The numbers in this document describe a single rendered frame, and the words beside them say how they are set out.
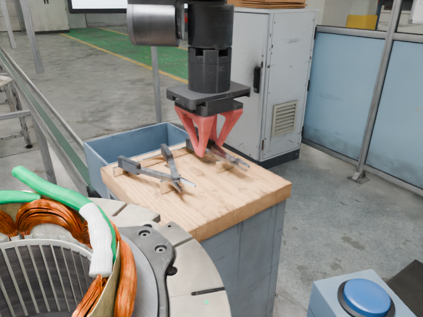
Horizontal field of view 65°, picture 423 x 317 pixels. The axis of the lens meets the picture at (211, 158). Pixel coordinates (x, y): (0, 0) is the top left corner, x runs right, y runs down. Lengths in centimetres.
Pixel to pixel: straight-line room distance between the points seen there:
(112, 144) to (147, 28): 26
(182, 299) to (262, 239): 24
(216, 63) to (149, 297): 28
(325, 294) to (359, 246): 178
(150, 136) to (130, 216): 33
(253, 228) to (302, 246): 158
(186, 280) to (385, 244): 198
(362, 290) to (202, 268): 16
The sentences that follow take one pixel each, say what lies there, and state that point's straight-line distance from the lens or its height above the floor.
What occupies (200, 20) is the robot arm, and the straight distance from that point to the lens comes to 42.
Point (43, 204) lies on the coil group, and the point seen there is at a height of 114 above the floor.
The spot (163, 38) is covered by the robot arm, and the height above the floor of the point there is 124.
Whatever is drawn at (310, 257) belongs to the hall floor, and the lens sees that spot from 197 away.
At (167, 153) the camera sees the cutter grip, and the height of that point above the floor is 109.
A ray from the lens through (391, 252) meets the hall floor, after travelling 217.
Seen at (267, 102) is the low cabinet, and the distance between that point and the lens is 248.
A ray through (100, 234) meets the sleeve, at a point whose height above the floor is 116.
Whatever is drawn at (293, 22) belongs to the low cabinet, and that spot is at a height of 111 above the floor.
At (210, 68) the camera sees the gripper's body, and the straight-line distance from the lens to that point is 43.
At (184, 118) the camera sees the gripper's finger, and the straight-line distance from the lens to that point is 47.
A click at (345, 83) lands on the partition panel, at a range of 272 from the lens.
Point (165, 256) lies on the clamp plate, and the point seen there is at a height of 110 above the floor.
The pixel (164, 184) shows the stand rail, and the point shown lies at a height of 108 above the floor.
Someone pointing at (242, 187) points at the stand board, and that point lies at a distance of 44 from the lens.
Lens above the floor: 129
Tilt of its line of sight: 26 degrees down
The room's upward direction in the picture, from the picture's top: straight up
